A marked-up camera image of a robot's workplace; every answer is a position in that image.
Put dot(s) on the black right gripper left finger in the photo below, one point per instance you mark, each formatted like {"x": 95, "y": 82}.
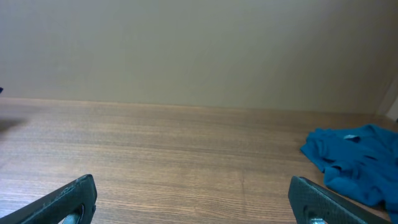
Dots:
{"x": 75, "y": 202}

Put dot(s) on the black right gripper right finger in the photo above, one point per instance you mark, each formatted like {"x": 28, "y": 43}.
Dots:
{"x": 311, "y": 203}

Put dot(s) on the blue polo shirt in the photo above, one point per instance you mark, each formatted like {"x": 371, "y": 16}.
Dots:
{"x": 359, "y": 163}

